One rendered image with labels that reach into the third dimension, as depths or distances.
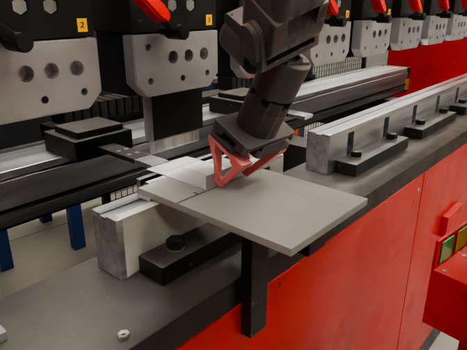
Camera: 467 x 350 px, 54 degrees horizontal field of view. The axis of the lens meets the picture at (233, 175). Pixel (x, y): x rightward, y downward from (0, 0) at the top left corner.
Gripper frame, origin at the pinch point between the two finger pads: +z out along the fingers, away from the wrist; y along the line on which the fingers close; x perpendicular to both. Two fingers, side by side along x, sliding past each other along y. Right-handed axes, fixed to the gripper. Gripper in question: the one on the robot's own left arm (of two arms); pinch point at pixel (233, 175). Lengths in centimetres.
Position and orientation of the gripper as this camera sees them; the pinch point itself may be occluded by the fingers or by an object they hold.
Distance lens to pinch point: 66.4
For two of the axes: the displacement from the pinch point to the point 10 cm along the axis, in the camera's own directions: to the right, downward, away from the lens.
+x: 6.6, 6.4, -3.9
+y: -6.7, 2.7, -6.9
